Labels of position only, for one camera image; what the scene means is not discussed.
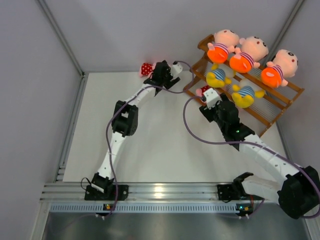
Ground pink pig doll back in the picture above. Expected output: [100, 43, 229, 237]
[139, 62, 157, 78]

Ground pink pig doll facing up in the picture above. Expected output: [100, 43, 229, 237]
[195, 85, 211, 98]

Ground yellow doll blue striped front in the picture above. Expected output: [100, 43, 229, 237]
[206, 63, 236, 88]

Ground yellow doll blue striped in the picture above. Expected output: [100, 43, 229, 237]
[231, 78, 266, 109]
[206, 63, 236, 88]

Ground large boy doll orange shorts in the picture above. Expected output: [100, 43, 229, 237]
[207, 29, 240, 64]

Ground boy doll orange shorts front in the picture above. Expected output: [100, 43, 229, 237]
[261, 49, 299, 88]

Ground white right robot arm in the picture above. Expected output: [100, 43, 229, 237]
[199, 100, 320, 219]

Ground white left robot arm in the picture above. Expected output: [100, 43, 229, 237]
[84, 60, 183, 201]

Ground brown wooden toy shelf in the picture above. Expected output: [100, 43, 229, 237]
[184, 34, 304, 136]

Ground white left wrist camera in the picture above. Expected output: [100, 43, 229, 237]
[170, 61, 183, 79]

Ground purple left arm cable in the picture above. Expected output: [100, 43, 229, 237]
[104, 60, 195, 216]

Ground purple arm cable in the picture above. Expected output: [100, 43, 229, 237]
[182, 96, 320, 220]
[104, 60, 195, 216]

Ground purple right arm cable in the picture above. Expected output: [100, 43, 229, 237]
[182, 96, 320, 220]

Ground aluminium mounting rail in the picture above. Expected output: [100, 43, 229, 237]
[40, 182, 218, 202]

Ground grey slotted cable duct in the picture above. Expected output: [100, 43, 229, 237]
[49, 202, 242, 214]

